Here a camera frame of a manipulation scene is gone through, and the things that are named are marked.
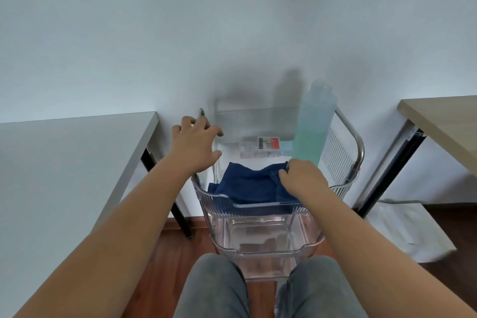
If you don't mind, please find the person's left leg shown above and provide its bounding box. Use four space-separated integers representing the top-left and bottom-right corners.
173 253 249 318

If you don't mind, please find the person's left hand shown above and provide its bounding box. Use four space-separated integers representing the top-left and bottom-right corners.
166 115 224 178

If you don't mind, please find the small box with red label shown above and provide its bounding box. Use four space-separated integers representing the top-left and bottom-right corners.
257 137 281 151

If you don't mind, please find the light wooden table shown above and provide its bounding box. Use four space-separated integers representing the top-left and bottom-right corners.
397 95 477 177

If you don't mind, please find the person's leg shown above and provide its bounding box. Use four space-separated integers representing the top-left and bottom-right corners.
275 255 369 318
173 253 249 318

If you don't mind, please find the small clear trolley basket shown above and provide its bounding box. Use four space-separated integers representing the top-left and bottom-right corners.
231 254 299 282

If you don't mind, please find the person's right hand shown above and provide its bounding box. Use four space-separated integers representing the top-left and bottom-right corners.
279 159 329 202

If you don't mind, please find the black leg of grey table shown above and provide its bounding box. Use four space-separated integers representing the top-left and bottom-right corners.
141 148 193 239

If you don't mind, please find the large clear ribbed trolley basket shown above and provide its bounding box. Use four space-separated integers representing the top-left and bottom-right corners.
192 107 360 218

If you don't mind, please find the clear bottle with green liquid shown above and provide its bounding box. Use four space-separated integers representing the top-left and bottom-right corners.
291 81 338 167

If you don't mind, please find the grey table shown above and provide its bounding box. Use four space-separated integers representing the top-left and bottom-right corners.
0 112 160 318

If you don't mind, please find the black leg of wooden table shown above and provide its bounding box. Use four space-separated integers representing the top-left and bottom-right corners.
357 129 426 219

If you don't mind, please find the dark blue towel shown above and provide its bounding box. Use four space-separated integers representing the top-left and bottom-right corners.
207 161 300 206

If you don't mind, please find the person's right forearm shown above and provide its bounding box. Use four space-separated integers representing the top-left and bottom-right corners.
298 184 477 318

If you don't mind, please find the small clear plastic box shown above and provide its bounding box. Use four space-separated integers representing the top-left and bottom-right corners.
239 141 259 159

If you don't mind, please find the clear smooth trolley basket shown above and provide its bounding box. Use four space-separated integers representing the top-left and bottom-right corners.
210 213 325 259

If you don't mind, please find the person's right leg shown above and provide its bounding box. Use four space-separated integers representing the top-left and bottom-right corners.
275 255 369 318

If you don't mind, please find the person's left forearm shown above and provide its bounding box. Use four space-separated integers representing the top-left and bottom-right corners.
13 156 194 318

